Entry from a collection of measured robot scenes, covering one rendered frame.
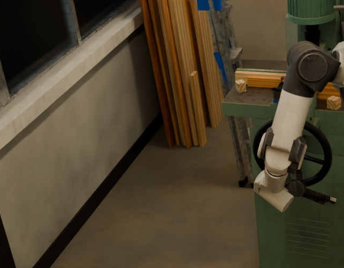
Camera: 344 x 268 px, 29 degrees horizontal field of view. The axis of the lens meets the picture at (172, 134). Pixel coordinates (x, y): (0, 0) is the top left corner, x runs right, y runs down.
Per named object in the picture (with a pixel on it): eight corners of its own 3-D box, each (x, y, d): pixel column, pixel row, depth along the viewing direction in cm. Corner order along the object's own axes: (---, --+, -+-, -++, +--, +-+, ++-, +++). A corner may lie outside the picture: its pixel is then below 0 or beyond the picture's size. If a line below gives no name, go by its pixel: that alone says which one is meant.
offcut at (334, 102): (332, 104, 249) (332, 95, 247) (341, 107, 247) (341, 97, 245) (326, 108, 247) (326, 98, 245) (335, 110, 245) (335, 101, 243)
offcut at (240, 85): (246, 91, 268) (245, 82, 266) (239, 93, 267) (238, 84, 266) (243, 88, 271) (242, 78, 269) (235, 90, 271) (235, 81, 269)
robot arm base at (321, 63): (336, 97, 178) (347, 56, 175) (289, 88, 178) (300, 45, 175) (324, 85, 193) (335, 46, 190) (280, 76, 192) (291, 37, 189)
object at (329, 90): (284, 97, 260) (283, 78, 256) (285, 94, 261) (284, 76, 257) (339, 100, 251) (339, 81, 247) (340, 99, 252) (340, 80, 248)
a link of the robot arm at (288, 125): (296, 177, 188) (319, 101, 182) (252, 163, 191) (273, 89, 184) (301, 166, 199) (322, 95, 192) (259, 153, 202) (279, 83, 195)
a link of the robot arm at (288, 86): (318, 102, 181) (333, 53, 177) (286, 94, 180) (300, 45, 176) (310, 92, 192) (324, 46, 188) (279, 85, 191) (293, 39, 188)
